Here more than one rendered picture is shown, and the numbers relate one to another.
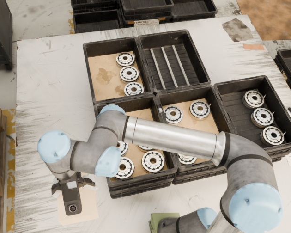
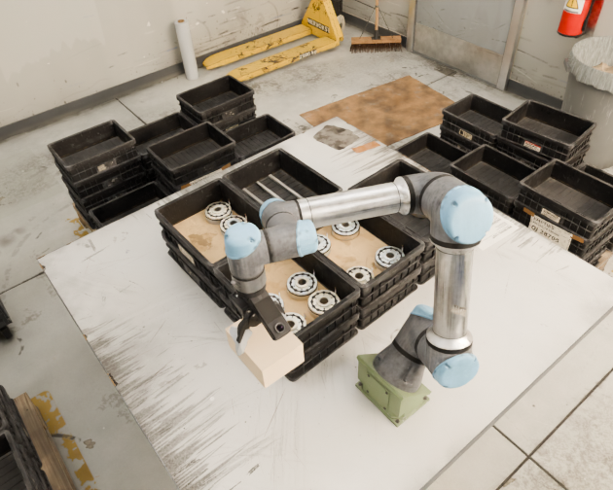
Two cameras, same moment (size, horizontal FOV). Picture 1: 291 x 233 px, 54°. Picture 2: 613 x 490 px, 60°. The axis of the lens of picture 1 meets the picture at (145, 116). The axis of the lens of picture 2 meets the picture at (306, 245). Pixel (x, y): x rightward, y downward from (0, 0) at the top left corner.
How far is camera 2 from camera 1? 0.65 m
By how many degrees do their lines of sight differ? 19
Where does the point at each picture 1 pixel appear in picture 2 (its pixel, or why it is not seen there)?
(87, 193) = not seen: hidden behind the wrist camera
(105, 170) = (307, 239)
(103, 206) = (286, 398)
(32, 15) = (8, 247)
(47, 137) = (233, 230)
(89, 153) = (283, 230)
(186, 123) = (338, 248)
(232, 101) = not seen: hidden behind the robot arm
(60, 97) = (146, 299)
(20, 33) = not seen: outside the picture
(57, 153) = (254, 237)
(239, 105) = not seen: hidden behind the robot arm
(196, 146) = (379, 197)
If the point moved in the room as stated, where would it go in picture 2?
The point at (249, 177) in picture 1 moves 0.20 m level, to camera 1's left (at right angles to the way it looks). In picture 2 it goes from (445, 189) to (364, 214)
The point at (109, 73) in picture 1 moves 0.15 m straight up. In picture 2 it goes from (205, 235) to (198, 205)
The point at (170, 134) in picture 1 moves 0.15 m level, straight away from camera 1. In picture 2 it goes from (348, 195) to (334, 159)
